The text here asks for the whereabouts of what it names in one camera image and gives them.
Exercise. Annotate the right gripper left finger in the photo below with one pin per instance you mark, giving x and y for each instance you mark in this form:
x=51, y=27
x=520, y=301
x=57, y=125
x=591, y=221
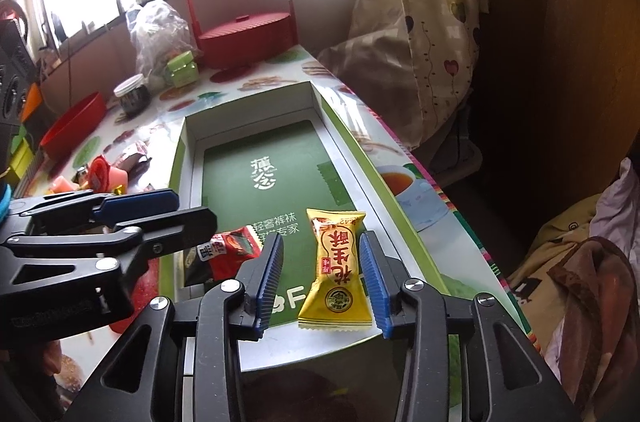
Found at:
x=238, y=309

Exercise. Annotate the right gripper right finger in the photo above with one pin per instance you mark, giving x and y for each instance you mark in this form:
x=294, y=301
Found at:
x=408, y=309

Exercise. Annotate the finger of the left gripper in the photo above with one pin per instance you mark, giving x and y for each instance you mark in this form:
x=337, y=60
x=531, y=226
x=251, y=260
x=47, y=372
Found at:
x=84, y=207
x=154, y=235

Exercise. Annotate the pink jelly cup red lid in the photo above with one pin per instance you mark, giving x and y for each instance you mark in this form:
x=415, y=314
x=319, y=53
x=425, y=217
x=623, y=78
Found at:
x=103, y=177

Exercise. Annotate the red black triangular candy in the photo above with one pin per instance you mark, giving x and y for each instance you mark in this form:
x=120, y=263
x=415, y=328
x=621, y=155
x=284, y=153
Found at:
x=221, y=257

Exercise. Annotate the yellow peanut candy packet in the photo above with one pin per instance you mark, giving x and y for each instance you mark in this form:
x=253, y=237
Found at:
x=336, y=299

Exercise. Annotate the dark red small packet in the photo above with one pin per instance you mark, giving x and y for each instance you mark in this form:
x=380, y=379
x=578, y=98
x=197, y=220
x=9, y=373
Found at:
x=81, y=175

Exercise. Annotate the orange pink jelly cup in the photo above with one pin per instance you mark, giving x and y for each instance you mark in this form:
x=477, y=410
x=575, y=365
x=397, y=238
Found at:
x=62, y=185

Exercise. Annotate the pink white wafer packet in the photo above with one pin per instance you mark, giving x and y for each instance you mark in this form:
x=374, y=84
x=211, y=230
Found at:
x=134, y=154

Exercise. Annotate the red oval bowl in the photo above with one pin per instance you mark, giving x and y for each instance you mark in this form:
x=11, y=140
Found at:
x=73, y=127

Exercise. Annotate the green yellow stacked boxes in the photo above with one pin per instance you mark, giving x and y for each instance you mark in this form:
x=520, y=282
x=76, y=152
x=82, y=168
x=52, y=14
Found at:
x=20, y=157

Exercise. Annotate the dark jar white lid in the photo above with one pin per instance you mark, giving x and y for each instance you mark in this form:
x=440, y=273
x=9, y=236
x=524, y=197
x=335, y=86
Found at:
x=133, y=95

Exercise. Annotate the orange box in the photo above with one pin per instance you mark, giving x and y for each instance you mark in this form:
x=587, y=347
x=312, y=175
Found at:
x=33, y=101

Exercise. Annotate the green white cardboard box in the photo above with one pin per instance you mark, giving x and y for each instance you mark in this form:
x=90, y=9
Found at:
x=265, y=159

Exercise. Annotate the pile of clothes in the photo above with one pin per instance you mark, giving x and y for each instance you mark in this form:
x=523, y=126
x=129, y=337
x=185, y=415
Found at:
x=579, y=290

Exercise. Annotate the clear plastic bag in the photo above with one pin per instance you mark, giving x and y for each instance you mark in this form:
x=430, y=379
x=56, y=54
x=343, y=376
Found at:
x=159, y=33

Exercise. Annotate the brown wooden wardrobe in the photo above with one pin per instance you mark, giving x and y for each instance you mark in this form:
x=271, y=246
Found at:
x=573, y=66

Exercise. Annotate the cream patterned curtain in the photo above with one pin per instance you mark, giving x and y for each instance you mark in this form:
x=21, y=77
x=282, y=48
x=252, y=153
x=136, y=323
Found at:
x=411, y=61

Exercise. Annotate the red basket with handle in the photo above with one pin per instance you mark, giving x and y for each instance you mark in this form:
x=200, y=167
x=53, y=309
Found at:
x=247, y=39

